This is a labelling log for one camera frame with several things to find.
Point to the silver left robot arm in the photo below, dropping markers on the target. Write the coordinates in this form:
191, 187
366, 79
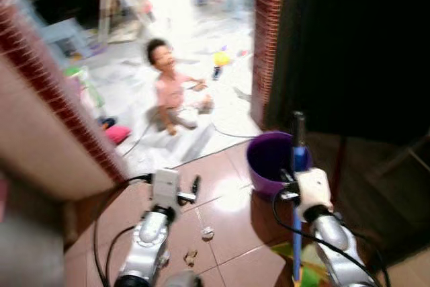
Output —
151, 240

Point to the purple plastic bucket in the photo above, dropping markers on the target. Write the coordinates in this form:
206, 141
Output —
269, 162

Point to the white crumpled paper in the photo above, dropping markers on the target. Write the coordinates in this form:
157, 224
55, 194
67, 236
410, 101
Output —
207, 234
164, 258

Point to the brown paper scrap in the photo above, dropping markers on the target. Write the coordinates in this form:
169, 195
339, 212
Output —
191, 258

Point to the white plastic basin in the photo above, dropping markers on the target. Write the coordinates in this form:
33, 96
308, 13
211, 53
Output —
238, 122

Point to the grey robot left leg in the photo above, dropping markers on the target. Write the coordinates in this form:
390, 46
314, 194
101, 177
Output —
181, 280

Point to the child in pink shirt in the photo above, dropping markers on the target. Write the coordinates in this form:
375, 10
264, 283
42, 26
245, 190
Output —
171, 92

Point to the dark blue child shoe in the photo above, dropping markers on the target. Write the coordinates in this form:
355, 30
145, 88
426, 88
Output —
218, 73

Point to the yellow round toy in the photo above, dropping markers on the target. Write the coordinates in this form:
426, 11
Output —
221, 58

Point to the green plastic toy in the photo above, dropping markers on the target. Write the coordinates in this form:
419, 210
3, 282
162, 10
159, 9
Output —
84, 85

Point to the grey metal cabinet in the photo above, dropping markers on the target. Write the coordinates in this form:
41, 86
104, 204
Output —
27, 253

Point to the cream folding stand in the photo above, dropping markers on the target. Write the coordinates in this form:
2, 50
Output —
111, 5

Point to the light blue plastic stool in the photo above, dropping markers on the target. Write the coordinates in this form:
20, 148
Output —
64, 31

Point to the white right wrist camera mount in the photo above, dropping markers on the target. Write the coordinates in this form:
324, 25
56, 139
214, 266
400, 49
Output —
314, 189

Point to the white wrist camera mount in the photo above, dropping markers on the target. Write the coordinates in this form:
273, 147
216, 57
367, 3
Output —
166, 186
314, 189

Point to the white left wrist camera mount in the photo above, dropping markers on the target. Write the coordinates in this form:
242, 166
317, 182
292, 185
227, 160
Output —
166, 186

